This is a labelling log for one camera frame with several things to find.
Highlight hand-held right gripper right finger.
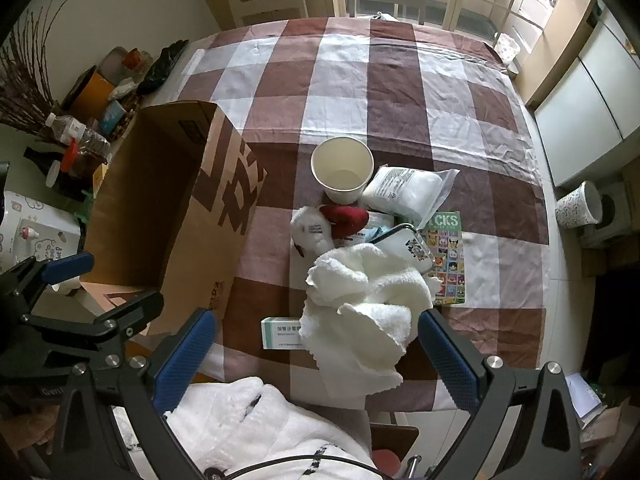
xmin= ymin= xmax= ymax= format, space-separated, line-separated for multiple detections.
xmin=418 ymin=309 xmax=584 ymax=480

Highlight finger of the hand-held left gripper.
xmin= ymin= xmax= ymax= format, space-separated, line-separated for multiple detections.
xmin=22 ymin=290 xmax=166 ymax=362
xmin=0 ymin=252 xmax=96 ymax=314

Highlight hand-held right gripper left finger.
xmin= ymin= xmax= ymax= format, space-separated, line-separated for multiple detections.
xmin=50 ymin=307 xmax=221 ymax=480

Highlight white green medicine box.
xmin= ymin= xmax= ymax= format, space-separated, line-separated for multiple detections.
xmin=261 ymin=316 xmax=307 ymax=351

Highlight green toy brick box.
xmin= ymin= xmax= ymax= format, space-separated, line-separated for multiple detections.
xmin=417 ymin=211 xmax=469 ymax=306

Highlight white fluffy towel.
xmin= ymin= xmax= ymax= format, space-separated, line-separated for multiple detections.
xmin=300 ymin=242 xmax=442 ymax=402

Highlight brown cardboard box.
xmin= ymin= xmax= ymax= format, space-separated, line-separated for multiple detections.
xmin=80 ymin=101 xmax=269 ymax=339

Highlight white cotton swab packet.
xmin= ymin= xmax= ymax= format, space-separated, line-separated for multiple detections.
xmin=362 ymin=211 xmax=401 ymax=233

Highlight red plush toy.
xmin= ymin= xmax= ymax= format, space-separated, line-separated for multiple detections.
xmin=320 ymin=204 xmax=370 ymax=240

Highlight white cotton pad bag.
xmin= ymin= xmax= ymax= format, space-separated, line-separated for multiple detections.
xmin=361 ymin=165 xmax=460 ymax=224

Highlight white plush toy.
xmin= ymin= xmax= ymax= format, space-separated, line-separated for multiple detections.
xmin=291 ymin=206 xmax=335 ymax=260

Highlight large white paper cup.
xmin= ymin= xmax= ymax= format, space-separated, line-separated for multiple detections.
xmin=310 ymin=137 xmax=375 ymax=206

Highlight white cartoon box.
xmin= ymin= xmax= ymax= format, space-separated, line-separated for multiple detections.
xmin=0 ymin=190 xmax=84 ymax=272

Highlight green small box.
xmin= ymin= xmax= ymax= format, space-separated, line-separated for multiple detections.
xmin=75 ymin=192 xmax=99 ymax=222

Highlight white fleece garment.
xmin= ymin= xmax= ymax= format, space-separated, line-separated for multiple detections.
xmin=162 ymin=376 xmax=382 ymax=480

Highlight dark bottle white cap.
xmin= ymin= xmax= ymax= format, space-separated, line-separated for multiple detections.
xmin=22 ymin=146 xmax=71 ymax=192

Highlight red lid jar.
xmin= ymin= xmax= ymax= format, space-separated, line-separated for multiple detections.
xmin=61 ymin=140 xmax=109 ymax=182

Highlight clear plastic water bottle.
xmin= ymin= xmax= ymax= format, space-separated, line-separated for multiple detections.
xmin=45 ymin=114 xmax=111 ymax=159

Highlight blue tissue box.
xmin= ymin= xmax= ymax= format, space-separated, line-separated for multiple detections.
xmin=98 ymin=101 xmax=129 ymax=134

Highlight dried dark branches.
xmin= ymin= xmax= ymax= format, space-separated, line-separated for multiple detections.
xmin=0 ymin=0 xmax=82 ymax=136

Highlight printed white waste bin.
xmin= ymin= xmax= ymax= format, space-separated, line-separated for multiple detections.
xmin=555 ymin=181 xmax=604 ymax=229
xmin=495 ymin=32 xmax=521 ymax=66

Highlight black plastic bag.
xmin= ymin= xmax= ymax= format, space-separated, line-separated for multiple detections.
xmin=137 ymin=39 xmax=190 ymax=95

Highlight brown white checkered tablecloth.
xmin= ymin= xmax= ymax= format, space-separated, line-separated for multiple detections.
xmin=170 ymin=16 xmax=552 ymax=414

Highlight white cabinet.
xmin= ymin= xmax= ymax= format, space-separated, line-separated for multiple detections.
xmin=532 ymin=9 xmax=640 ymax=189

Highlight black cable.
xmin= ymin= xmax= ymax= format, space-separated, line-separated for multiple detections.
xmin=220 ymin=452 xmax=382 ymax=480

